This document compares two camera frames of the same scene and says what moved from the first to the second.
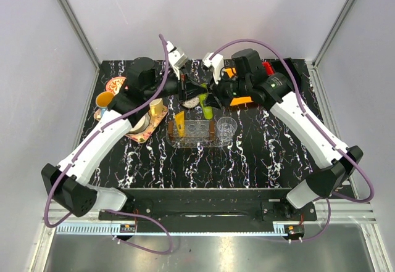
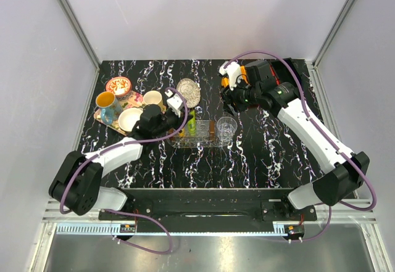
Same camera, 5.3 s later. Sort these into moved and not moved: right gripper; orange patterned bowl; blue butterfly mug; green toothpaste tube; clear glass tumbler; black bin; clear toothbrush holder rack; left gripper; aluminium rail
Moved: left gripper; green toothpaste tube; right gripper
Not moved: clear toothbrush holder rack; black bin; clear glass tumbler; orange patterned bowl; aluminium rail; blue butterfly mug
